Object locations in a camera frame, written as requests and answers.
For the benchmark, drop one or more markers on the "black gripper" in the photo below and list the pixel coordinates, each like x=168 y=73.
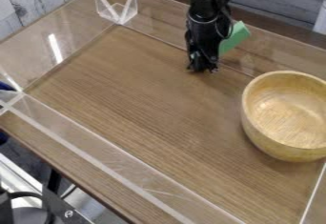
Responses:
x=204 y=35

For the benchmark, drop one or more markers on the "green rectangular block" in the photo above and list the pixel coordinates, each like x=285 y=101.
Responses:
x=239 y=34

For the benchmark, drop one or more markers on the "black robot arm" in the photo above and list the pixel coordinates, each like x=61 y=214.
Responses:
x=205 y=8

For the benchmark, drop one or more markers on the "light wooden bowl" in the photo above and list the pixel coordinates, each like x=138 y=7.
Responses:
x=283 y=115

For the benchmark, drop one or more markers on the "blue object at edge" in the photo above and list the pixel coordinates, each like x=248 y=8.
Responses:
x=6 y=94

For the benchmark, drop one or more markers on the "black table leg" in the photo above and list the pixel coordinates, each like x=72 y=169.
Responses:
x=53 y=182

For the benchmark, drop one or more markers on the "clear acrylic tray wall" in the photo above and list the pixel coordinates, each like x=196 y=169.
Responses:
x=144 y=134

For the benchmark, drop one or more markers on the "black metal bracket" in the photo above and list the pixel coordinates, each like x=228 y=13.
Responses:
x=61 y=212

